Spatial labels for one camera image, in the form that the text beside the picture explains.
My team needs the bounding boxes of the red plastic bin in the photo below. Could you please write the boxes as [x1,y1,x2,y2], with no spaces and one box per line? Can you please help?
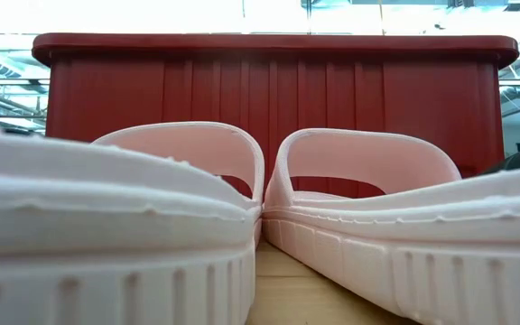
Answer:
[32,32,520,200]

